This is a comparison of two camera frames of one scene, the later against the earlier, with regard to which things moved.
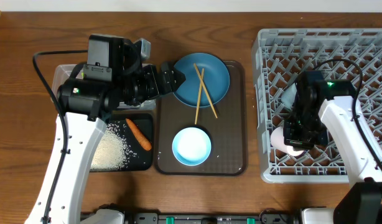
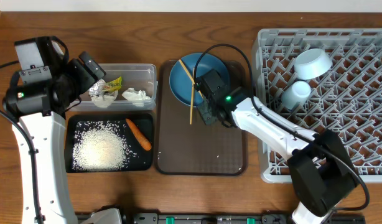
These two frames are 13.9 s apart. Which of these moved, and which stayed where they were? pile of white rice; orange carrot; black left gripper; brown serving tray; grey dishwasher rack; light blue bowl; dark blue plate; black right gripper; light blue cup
Moved: black left gripper; light blue bowl; black right gripper
Stayed: pile of white rice; orange carrot; brown serving tray; light blue cup; grey dishwasher rack; dark blue plate
